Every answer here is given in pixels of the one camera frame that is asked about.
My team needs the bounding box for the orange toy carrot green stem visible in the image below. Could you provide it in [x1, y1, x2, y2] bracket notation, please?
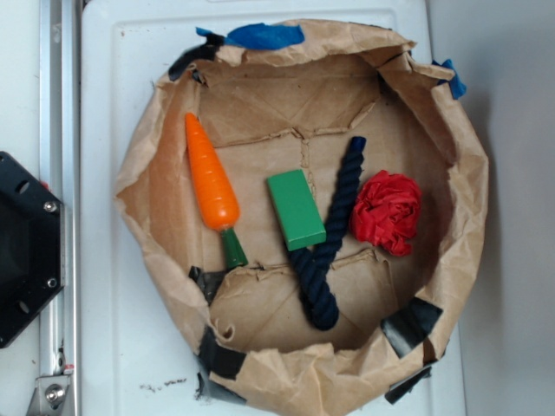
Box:
[185, 113, 248, 269]

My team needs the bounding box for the green wooden block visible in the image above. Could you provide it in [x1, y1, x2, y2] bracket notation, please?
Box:
[267, 170, 326, 251]

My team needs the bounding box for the red crumpled paper ball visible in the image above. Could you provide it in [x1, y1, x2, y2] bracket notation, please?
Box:
[349, 170, 421, 257]

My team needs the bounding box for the white plastic tray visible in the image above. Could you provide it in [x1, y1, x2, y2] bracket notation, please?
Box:
[79, 0, 468, 416]

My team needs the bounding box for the dark blue twisted rope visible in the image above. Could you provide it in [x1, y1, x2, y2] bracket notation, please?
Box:
[288, 136, 368, 331]

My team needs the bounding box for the black hexagonal robot base plate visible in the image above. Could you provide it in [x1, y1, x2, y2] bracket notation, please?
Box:
[1, 152, 63, 348]

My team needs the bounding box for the aluminium extrusion rail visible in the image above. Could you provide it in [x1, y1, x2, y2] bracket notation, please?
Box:
[28, 1, 84, 415]

